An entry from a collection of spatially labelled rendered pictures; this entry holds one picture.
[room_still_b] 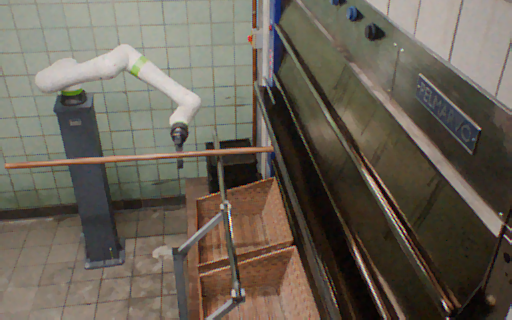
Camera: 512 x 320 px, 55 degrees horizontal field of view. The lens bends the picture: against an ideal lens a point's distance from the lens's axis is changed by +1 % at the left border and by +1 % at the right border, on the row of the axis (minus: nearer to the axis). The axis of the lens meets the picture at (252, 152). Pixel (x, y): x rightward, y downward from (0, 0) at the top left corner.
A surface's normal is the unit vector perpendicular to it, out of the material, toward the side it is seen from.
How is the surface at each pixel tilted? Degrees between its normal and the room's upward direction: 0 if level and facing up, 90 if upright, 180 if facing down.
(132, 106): 90
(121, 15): 90
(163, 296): 0
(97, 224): 90
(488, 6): 90
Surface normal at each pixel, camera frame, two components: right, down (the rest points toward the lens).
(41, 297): 0.00, -0.86
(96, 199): 0.21, 0.51
